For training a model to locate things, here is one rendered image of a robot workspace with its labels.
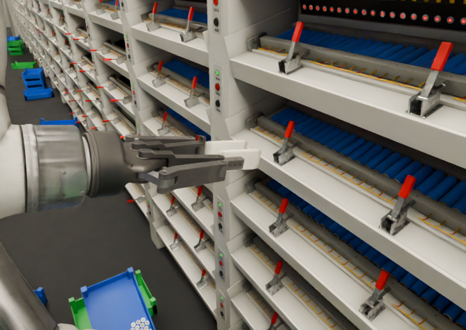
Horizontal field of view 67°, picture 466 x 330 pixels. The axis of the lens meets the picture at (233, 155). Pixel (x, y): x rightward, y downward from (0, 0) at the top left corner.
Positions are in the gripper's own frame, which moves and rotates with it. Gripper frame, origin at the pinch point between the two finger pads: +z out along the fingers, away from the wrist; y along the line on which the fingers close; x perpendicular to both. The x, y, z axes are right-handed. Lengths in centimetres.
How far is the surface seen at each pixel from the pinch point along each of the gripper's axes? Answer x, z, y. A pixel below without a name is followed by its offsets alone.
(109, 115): -46, 30, -168
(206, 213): -45, 31, -51
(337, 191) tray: -7.4, 23.0, 2.7
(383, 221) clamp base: -6.8, 21.1, 13.6
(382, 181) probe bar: -3.0, 26.3, 8.4
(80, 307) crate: -104, -2, -83
